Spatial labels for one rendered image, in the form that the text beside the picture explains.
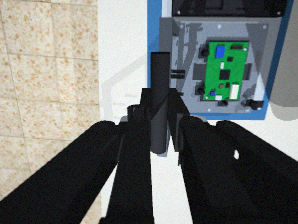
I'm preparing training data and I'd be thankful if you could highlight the green circuit board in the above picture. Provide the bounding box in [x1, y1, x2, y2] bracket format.
[203, 42, 249, 100]

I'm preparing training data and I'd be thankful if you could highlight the blue flat mat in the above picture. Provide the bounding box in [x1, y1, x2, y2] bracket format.
[147, 0, 294, 120]

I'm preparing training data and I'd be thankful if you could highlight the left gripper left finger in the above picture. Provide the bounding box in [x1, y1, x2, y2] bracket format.
[0, 88, 155, 224]

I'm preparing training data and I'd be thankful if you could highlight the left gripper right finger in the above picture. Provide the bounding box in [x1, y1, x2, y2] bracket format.
[168, 88, 298, 224]

